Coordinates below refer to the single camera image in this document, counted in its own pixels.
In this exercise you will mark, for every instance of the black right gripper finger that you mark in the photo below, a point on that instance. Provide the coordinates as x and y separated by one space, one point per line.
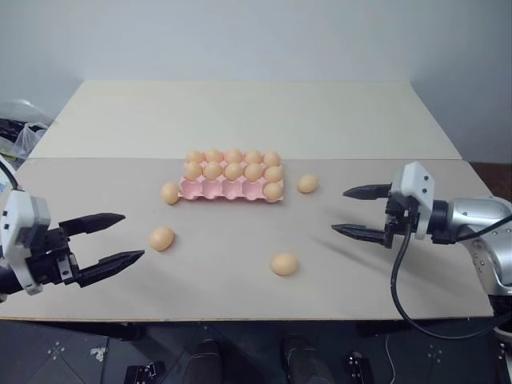
360 233
368 192

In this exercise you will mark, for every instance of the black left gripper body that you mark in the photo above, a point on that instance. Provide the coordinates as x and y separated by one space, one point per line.
50 260

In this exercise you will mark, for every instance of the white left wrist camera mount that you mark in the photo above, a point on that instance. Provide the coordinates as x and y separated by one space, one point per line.
24 224

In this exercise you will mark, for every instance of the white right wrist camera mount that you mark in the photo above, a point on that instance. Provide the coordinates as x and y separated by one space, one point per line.
418 184

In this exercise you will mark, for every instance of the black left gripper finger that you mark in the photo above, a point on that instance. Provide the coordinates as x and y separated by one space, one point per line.
94 223
112 266

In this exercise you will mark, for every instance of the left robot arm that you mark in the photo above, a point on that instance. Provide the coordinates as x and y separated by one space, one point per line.
6 284

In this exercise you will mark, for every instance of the black floor bracket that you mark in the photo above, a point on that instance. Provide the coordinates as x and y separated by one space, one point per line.
358 368
146 373

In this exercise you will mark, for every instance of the tan egg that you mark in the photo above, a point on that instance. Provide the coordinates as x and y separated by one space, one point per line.
308 183
161 238
253 172
214 154
212 170
234 154
271 158
194 155
193 170
234 171
274 173
253 156
273 190
285 264
170 193

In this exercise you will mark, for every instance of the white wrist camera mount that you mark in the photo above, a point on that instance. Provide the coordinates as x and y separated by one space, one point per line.
418 184
24 224

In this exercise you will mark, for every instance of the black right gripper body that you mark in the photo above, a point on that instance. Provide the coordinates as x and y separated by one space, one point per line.
402 218

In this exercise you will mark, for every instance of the clear plastic bag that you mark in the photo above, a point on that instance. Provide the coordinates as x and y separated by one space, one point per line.
22 128

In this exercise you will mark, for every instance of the pink egg tray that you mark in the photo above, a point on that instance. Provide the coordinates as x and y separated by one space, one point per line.
232 190

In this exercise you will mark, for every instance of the dark rounded shape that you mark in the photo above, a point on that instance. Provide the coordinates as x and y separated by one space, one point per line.
301 360
205 362

